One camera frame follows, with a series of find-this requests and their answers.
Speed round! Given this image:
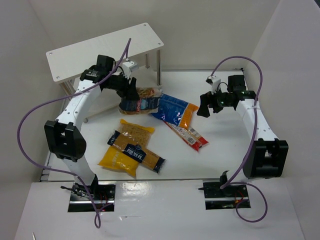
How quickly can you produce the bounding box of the fusilli bag with dark label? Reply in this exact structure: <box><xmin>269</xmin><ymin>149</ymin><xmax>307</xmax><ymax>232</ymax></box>
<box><xmin>119</xmin><ymin>87</ymin><xmax>162</xmax><ymax>115</ymax></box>

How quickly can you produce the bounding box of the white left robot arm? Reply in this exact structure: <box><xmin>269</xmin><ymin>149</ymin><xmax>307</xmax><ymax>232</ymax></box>
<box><xmin>44</xmin><ymin>55</ymin><xmax>139</xmax><ymax>197</ymax></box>

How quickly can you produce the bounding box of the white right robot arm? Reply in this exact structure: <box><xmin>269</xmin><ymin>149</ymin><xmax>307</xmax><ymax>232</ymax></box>
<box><xmin>197</xmin><ymin>75</ymin><xmax>289</xmax><ymax>189</ymax></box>

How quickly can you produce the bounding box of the blue and orange pasta bag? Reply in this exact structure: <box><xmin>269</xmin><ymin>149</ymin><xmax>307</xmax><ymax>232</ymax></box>
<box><xmin>151</xmin><ymin>93</ymin><xmax>199</xmax><ymax>129</ymax></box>

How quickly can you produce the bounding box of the white two-tier shelf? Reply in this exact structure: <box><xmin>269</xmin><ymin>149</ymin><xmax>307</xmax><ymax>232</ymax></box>
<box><xmin>46</xmin><ymin>22</ymin><xmax>164</xmax><ymax>95</ymax></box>

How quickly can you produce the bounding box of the yellow fusilli pasta bag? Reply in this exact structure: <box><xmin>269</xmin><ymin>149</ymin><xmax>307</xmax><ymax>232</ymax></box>
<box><xmin>98</xmin><ymin>119</ymin><xmax>155</xmax><ymax>178</ymax></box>

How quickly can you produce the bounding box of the red spaghetti packet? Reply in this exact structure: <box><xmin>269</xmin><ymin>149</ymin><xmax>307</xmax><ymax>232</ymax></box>
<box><xmin>164</xmin><ymin>122</ymin><xmax>209</xmax><ymax>152</ymax></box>

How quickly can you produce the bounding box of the spaghetti bag with navy ends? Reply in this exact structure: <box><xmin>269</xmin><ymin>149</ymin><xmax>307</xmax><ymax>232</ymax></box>
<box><xmin>107</xmin><ymin>130</ymin><xmax>165</xmax><ymax>174</ymax></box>

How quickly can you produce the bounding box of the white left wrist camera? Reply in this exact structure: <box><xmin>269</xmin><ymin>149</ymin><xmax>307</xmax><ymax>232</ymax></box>
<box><xmin>121</xmin><ymin>60</ymin><xmax>139</xmax><ymax>79</ymax></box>

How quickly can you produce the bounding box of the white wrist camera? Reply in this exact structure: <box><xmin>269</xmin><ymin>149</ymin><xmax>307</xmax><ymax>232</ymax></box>
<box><xmin>121</xmin><ymin>60</ymin><xmax>139</xmax><ymax>79</ymax></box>
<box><xmin>205</xmin><ymin>76</ymin><xmax>221</xmax><ymax>94</ymax></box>

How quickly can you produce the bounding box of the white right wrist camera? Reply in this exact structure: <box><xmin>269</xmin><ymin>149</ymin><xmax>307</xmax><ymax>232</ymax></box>
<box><xmin>205</xmin><ymin>76</ymin><xmax>221</xmax><ymax>94</ymax></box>

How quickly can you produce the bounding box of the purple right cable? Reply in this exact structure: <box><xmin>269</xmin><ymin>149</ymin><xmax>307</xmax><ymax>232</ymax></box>
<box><xmin>211</xmin><ymin>56</ymin><xmax>268</xmax><ymax>223</ymax></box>

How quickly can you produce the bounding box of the purple cable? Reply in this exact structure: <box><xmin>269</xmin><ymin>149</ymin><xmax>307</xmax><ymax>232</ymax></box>
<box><xmin>211</xmin><ymin>56</ymin><xmax>268</xmax><ymax>223</ymax></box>
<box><xmin>16</xmin><ymin>37</ymin><xmax>132</xmax><ymax>229</ymax></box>

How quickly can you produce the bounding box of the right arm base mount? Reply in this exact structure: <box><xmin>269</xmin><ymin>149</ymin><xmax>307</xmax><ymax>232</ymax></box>
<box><xmin>198</xmin><ymin>180</ymin><xmax>251</xmax><ymax>210</ymax></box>

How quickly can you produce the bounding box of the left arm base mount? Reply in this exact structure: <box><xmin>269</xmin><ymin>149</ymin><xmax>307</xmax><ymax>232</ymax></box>
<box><xmin>61</xmin><ymin>181</ymin><xmax>116</xmax><ymax>213</ymax></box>

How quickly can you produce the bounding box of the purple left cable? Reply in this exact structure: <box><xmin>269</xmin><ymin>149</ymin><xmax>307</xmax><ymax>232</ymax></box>
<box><xmin>16</xmin><ymin>37</ymin><xmax>132</xmax><ymax>229</ymax></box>

